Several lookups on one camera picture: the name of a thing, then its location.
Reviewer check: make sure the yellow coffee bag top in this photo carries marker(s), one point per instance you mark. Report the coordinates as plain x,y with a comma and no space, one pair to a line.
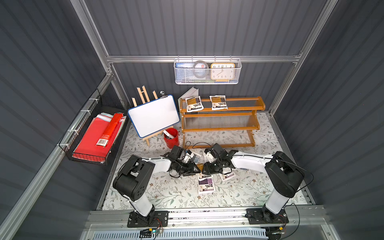
194,104

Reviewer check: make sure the dark blue coffee bag under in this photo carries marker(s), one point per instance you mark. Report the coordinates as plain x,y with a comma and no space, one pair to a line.
197,157

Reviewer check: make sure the yellow square clock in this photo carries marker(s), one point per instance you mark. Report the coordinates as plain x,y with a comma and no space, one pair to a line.
223,72

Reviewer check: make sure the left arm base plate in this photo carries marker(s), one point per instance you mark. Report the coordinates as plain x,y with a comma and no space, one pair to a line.
154,219

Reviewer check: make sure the round grey tape roll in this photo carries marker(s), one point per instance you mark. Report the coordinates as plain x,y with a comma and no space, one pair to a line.
200,69

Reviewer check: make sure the red cup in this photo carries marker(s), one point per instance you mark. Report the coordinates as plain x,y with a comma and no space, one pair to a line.
171,137

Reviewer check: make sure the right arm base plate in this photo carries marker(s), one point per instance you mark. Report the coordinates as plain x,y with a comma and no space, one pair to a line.
258,216

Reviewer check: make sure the red long box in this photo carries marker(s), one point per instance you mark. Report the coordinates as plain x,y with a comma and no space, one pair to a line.
107,134

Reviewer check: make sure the yellow coffee bag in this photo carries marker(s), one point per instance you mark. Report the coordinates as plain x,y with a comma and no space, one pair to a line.
194,104
218,102

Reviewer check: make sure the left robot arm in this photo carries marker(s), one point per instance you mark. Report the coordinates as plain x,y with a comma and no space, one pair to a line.
134,176

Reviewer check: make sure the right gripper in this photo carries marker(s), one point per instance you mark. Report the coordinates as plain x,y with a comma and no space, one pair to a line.
213,165

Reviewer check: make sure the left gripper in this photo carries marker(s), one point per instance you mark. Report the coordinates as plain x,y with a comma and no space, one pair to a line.
186,167

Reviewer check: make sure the wooden easel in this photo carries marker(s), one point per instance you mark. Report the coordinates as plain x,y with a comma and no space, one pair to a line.
144,96

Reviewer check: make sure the blue box in basket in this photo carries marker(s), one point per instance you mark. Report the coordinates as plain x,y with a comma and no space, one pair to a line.
184,65

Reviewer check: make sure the dark blue coffee bag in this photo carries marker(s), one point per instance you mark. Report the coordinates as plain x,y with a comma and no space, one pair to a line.
227,176

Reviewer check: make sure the purple coffee bag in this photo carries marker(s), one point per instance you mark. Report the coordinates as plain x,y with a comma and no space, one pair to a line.
206,186

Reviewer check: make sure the black wire side basket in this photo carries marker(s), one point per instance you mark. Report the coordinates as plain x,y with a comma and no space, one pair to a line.
100,103

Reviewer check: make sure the whiteboard with blue frame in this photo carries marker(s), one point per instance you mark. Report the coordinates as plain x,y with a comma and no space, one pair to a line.
154,116

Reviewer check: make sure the red folder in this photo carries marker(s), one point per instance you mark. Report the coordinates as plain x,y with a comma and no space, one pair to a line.
87,149

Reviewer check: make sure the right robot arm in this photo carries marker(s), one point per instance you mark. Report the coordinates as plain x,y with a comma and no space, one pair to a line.
285,175

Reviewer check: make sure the wooden two-tier shelf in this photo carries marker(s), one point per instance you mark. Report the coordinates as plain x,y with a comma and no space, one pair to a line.
241,115

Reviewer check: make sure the white wire wall basket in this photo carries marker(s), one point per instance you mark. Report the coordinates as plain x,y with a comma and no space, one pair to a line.
186,76

